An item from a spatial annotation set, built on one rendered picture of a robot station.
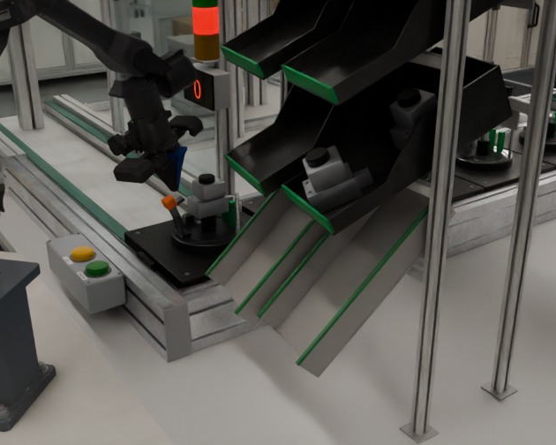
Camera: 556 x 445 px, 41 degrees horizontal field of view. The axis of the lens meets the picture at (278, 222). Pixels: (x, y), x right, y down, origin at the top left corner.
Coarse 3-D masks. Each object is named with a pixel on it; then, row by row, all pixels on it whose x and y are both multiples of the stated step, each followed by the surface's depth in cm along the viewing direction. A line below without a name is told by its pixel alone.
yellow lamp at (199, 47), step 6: (198, 36) 144; (204, 36) 143; (210, 36) 143; (216, 36) 144; (198, 42) 144; (204, 42) 144; (210, 42) 144; (216, 42) 145; (198, 48) 145; (204, 48) 144; (210, 48) 144; (216, 48) 145; (198, 54) 145; (204, 54) 145; (210, 54) 145; (216, 54) 146; (204, 60) 145
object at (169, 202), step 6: (168, 198) 131; (174, 198) 131; (180, 198) 132; (168, 204) 130; (174, 204) 131; (174, 210) 132; (174, 216) 132; (180, 216) 133; (180, 222) 133; (180, 228) 134; (186, 228) 134
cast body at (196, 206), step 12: (192, 180) 135; (204, 180) 133; (216, 180) 135; (192, 192) 136; (204, 192) 132; (216, 192) 134; (192, 204) 134; (204, 204) 133; (216, 204) 135; (228, 204) 136; (204, 216) 134
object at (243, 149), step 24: (288, 96) 111; (312, 96) 112; (360, 96) 101; (288, 120) 112; (312, 120) 112; (336, 120) 101; (240, 144) 111; (264, 144) 112; (288, 144) 109; (312, 144) 106; (336, 144) 102; (240, 168) 105; (264, 168) 106; (288, 168) 101; (264, 192) 100
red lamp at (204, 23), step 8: (192, 8) 142; (200, 8) 141; (208, 8) 141; (216, 8) 142; (192, 16) 143; (200, 16) 142; (208, 16) 142; (216, 16) 143; (200, 24) 142; (208, 24) 142; (216, 24) 144; (200, 32) 143; (208, 32) 143; (216, 32) 144
